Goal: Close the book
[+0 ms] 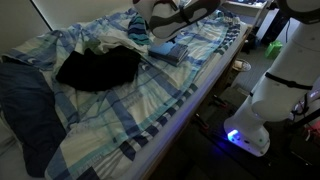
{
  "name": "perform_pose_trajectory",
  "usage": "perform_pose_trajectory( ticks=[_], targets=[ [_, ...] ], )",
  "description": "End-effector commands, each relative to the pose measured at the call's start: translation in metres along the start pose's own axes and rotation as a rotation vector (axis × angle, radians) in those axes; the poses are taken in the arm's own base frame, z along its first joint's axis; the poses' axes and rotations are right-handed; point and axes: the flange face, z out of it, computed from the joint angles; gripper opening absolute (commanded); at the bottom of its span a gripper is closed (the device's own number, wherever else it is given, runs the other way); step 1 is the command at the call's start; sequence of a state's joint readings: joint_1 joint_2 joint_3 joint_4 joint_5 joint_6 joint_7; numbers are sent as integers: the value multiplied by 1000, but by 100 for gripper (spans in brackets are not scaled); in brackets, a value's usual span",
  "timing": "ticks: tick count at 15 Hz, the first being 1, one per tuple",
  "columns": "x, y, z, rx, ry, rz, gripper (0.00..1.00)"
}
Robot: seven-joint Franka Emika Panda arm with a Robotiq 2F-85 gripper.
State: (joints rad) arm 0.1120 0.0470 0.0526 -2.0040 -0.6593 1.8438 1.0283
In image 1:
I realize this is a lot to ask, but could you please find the white crumpled cloth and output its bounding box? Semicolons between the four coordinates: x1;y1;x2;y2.
95;32;150;56

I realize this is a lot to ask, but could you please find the green cloth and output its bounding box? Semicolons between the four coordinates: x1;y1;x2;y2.
82;38;102;55

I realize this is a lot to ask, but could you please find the teal navy striped cloth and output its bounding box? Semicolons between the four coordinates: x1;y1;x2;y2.
127;13;153;47

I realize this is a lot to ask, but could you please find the blue checkered blanket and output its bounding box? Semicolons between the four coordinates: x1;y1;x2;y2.
0;8;242;180

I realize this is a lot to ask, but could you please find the round grey bowl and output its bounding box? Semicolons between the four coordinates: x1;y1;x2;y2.
232;57;253;73

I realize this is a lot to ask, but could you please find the black garment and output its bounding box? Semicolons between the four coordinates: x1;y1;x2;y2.
55;45;142;93

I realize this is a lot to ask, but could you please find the blue paperback book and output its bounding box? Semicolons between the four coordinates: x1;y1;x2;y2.
148;41;190;62

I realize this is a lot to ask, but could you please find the white side table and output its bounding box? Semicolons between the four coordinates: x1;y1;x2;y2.
221;0;269;18

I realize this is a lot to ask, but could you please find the dark blue pillow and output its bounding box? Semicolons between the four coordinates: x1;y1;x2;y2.
0;61;68;178

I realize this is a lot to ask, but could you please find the green container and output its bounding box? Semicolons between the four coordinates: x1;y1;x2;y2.
264;39;284;61

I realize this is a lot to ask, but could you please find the white mattress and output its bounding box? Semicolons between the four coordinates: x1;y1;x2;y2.
124;19;250;180

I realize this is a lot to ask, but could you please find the thick book with white pages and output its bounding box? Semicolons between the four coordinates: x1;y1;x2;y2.
151;53;188;67

